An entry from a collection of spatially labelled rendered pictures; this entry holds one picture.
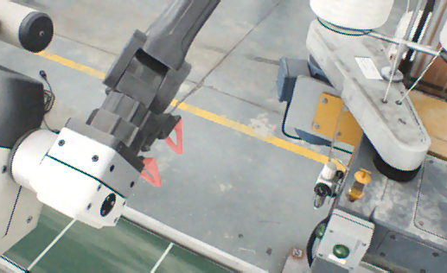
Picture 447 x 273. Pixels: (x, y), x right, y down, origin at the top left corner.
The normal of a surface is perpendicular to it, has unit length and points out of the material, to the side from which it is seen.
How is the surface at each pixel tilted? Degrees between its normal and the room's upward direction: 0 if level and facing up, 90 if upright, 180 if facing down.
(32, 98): 66
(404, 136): 0
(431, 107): 0
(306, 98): 90
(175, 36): 76
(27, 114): 90
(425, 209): 0
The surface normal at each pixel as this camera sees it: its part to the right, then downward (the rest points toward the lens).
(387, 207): 0.08, -0.74
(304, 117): -0.44, 0.57
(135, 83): 0.41, -0.08
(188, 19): 0.07, 0.47
